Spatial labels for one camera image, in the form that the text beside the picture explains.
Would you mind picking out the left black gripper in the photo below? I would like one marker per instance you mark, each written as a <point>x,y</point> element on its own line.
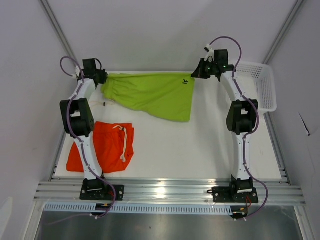
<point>104,76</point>

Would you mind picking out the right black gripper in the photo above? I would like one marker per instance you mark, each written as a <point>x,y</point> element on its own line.
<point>199,73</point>

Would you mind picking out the green shorts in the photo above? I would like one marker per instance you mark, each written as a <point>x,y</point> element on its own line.
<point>164,95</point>

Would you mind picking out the orange shorts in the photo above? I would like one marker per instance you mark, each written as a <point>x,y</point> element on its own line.
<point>100,148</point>

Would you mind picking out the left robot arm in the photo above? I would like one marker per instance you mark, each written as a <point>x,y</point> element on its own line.
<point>78,120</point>

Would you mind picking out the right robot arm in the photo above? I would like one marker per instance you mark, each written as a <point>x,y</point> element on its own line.
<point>241,121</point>

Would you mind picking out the white plastic basket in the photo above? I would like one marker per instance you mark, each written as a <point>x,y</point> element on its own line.
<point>257,82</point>

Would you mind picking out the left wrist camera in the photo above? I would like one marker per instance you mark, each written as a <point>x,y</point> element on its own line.
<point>78,73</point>

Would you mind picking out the left aluminium corner post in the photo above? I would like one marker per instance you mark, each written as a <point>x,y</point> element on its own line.
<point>53,20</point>

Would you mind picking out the aluminium corner post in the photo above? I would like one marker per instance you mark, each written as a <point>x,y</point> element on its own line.
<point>284,30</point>
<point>53,20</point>

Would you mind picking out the right aluminium corner post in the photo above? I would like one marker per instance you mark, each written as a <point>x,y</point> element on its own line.
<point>284,30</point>

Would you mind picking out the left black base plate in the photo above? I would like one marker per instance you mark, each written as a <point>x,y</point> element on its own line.
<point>100,192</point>

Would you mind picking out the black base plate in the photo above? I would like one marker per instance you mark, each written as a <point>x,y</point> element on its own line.
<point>222,194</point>
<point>100,192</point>

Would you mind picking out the aluminium front rail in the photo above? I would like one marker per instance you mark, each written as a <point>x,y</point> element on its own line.
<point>168,191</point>

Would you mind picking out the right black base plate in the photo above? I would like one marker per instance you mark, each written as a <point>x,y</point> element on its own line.
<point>222,194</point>

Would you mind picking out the white slotted cable duct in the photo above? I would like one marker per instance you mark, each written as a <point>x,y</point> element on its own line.
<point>135,208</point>

